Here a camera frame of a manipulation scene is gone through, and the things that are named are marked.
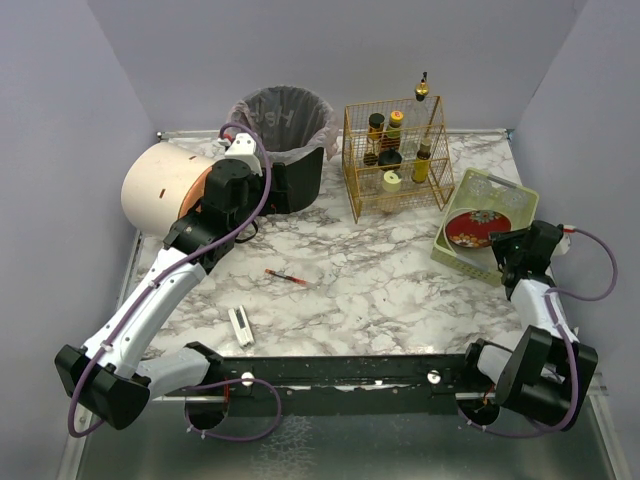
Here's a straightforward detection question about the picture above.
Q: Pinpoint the black mounting rail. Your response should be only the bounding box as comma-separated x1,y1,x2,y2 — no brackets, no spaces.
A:
164,339,501,417

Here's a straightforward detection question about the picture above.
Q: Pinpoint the cream cylindrical drawer box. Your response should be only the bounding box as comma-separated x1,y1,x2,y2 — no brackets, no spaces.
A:
121,142,214,239

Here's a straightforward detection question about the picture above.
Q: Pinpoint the black trash bin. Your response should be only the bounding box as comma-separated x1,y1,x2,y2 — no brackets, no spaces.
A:
232,85,335,216

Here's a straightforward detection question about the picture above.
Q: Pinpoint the green sauce bottle yellow cap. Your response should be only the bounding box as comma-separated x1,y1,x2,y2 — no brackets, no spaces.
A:
381,110,404,152

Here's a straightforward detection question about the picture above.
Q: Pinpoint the red pen tube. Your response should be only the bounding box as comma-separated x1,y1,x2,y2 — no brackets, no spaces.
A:
265,269,317,288

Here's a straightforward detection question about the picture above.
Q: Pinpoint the cream round plate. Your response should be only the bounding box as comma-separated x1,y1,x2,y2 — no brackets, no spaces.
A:
442,207,501,266

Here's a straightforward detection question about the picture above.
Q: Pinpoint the pink plastic bin liner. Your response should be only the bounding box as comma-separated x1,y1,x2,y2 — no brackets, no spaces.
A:
227,85,339,165

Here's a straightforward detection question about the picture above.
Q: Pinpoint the gold wire rack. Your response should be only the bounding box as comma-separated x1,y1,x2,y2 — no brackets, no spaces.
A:
342,96,454,219

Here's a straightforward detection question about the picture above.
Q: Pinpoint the red floral small plate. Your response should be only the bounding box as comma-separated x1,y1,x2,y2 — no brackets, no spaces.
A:
445,210,512,249

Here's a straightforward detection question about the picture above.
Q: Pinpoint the clear drinking glass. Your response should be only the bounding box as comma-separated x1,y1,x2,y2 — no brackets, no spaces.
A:
498,188,529,213
464,175,493,202

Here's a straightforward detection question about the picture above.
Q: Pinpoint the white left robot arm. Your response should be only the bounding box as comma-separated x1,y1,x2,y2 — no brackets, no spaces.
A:
54,125,272,438

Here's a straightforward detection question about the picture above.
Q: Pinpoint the small yellow label bottle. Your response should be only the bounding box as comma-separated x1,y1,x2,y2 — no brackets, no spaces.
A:
411,136,432,184

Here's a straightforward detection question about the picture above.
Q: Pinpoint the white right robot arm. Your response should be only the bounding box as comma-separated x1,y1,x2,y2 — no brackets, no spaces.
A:
465,221,598,431

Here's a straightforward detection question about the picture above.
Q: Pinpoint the white rectangular device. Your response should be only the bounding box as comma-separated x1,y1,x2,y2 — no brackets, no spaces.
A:
228,306,255,347

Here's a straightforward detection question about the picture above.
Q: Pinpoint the black lid glass jar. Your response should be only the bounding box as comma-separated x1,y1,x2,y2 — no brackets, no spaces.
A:
377,148,403,172

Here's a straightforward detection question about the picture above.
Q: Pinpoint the cream cylindrical shaker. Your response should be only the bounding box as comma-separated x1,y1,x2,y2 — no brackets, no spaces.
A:
382,170,402,194

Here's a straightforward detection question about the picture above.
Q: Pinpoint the pale green perforated basket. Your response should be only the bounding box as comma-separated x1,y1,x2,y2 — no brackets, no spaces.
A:
431,168,539,286

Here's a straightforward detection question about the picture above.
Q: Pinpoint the clear oil bottle gold cap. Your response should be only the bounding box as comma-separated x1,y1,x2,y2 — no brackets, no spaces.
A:
398,71,430,163

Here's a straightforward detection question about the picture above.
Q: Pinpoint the amber spice jar grey lid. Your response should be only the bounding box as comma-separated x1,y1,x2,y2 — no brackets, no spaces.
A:
363,112,385,167

